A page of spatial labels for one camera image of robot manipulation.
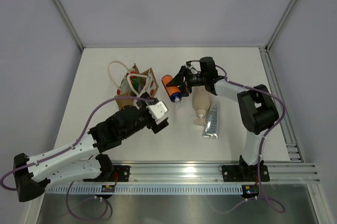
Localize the green dish soap bottle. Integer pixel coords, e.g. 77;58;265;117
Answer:
130;76;141;91

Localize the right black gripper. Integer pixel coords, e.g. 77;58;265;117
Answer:
166;65;207;97

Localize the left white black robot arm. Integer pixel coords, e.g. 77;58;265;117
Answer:
14;101;168;202

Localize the silver toothpaste tube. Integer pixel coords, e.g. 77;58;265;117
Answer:
202;104;219;139

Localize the orange blue spray bottle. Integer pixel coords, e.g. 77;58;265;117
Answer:
161;75;182;104

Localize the aluminium frame post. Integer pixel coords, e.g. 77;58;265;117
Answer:
265;0;299;52
51;0;85;52

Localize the left aluminium frame post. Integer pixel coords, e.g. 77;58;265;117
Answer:
51;0;85;52

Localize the white slotted cable duct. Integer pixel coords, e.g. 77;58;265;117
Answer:
46;184;243;195

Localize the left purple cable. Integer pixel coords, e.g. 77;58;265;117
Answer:
0;96;156;221

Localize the beige pump lotion bottle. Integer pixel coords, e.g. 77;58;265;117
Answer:
192;86;211;126

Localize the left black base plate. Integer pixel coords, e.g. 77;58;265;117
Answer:
83;165;130;182

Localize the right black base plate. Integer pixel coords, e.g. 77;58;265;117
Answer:
221;156;270;182

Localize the aluminium mounting rail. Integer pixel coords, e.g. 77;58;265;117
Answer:
34;162;321;184

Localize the right aluminium frame post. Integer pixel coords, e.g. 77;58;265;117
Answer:
265;0;299;52

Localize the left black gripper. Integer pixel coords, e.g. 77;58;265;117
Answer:
122;93;168;139

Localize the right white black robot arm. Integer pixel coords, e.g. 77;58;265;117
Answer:
162;57;283;183

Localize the right side aluminium rail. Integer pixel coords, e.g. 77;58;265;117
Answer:
259;47;304;162

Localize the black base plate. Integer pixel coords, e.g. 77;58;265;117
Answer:
221;156;270;182
83;165;130;182

